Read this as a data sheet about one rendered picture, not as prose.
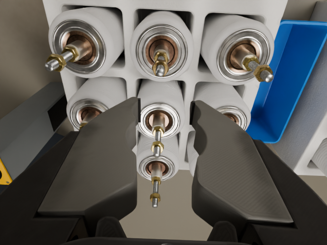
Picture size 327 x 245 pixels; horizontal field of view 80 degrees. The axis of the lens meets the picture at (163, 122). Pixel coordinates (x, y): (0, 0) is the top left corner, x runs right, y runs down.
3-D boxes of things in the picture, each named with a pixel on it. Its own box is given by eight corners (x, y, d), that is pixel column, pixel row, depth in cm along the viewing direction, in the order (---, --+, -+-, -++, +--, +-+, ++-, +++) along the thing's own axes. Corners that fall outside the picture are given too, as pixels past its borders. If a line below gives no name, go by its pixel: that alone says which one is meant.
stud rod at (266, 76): (250, 60, 28) (276, 78, 21) (244, 64, 28) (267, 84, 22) (247, 54, 27) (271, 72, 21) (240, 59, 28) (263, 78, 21)
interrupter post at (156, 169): (163, 170, 42) (163, 182, 39) (153, 171, 42) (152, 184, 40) (161, 162, 41) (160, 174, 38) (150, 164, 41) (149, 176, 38)
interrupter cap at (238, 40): (279, 50, 28) (281, 51, 28) (240, 89, 32) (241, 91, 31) (243, 15, 26) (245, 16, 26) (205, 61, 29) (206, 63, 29)
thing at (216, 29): (247, 30, 43) (291, 48, 28) (216, 65, 48) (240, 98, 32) (215, 0, 40) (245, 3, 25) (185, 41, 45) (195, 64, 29)
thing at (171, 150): (178, 132, 58) (183, 180, 43) (147, 137, 60) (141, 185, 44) (172, 104, 53) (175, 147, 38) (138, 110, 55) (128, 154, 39)
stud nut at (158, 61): (170, 60, 22) (170, 62, 22) (168, 75, 23) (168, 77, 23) (153, 58, 22) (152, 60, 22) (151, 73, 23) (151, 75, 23)
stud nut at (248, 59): (259, 63, 26) (261, 65, 26) (247, 72, 27) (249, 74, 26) (252, 52, 25) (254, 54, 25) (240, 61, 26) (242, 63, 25)
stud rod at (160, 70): (165, 51, 27) (165, 69, 21) (164, 59, 28) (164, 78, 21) (158, 50, 27) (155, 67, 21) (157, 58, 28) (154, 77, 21)
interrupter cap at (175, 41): (186, 20, 26) (187, 21, 26) (188, 74, 31) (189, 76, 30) (131, 26, 27) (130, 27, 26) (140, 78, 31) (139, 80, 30)
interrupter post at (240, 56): (253, 54, 29) (263, 60, 26) (241, 67, 30) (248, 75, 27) (242, 44, 28) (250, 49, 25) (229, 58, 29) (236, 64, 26)
